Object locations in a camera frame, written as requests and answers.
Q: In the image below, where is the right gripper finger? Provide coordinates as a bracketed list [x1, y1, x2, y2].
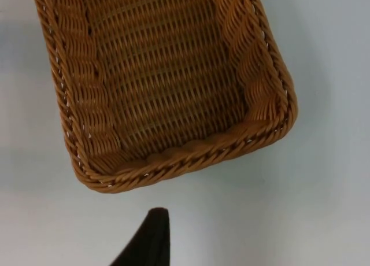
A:
[109, 208, 171, 266]

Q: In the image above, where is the pale brown wicker basket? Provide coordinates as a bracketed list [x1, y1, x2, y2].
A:
[30, 0, 298, 195]

